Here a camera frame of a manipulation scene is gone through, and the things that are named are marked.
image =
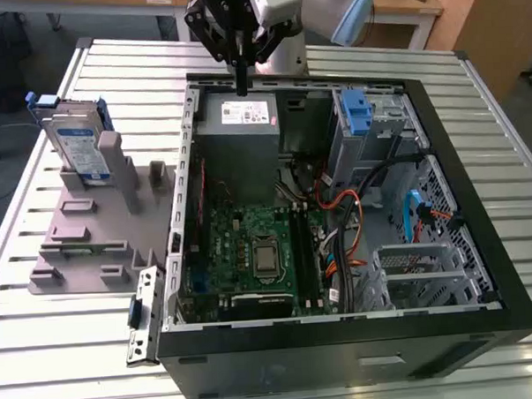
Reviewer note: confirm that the black office chair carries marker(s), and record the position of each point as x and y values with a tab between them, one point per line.
4	65

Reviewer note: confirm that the hard disk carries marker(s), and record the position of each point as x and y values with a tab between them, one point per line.
76	146

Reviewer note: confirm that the green RAM stick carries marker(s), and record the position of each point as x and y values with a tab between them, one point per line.
83	249

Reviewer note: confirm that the table corner cap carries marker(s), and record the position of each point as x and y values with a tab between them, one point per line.
84	43

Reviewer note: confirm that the metal disk bay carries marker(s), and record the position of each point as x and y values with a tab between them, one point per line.
428	275

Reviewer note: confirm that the black RAM slot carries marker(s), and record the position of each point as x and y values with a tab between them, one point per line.
313	250
300	251

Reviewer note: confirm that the metal drive cage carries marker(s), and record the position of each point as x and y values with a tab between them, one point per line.
348	160

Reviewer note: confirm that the wooden desk white frame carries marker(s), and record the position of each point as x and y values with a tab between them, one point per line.
151	1
412	5

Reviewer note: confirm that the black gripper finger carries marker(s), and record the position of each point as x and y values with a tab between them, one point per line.
203	30
276	37

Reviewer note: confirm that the grey power supply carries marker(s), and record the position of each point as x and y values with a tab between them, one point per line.
238	165

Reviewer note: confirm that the blue drive latch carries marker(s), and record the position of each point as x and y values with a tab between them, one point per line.
355	111

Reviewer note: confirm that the grey parts rack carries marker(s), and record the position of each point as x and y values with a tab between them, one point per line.
99	215

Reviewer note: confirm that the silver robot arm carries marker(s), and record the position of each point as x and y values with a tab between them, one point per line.
286	53

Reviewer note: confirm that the wooden cabinet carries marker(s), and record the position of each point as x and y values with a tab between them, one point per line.
497	30

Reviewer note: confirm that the green motherboard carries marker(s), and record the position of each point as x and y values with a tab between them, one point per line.
232	236

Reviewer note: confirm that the CPU socket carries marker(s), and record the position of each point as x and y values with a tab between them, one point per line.
266	240

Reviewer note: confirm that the metal bracket with blue tab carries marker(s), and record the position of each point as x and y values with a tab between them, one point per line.
148	284

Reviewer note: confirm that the silver CPU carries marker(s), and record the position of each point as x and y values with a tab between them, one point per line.
266	258

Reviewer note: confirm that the black PC case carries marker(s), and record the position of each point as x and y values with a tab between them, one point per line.
299	361

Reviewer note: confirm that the black graphics card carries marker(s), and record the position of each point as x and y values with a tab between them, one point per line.
261	303

